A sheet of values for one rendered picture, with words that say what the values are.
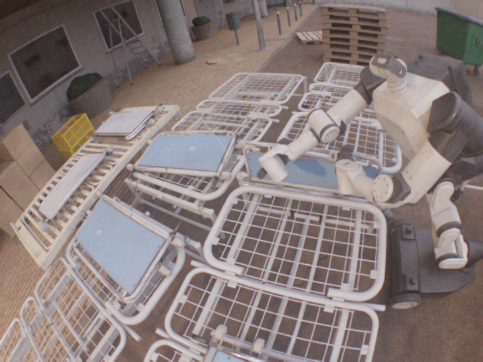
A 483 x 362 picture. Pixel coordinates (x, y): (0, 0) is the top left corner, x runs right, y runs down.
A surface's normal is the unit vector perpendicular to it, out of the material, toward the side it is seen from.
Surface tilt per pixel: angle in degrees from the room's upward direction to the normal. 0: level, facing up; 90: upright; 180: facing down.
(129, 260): 8
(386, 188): 66
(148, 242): 8
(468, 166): 90
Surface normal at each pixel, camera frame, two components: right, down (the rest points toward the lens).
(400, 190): -0.97, -0.12
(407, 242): -0.18, -0.69
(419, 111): -0.53, -0.11
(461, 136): -0.37, 0.60
